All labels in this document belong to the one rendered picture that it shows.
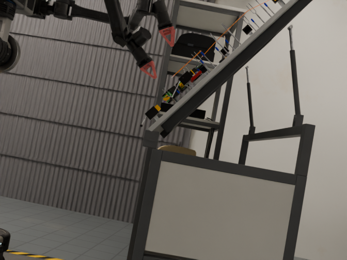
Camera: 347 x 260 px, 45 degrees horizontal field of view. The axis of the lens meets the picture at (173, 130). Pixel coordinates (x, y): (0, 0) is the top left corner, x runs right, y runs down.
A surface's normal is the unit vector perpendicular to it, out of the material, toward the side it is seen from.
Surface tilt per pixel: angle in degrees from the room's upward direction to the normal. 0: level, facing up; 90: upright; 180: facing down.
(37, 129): 90
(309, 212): 90
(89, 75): 90
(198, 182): 90
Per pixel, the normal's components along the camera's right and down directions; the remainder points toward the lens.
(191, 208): 0.04, -0.05
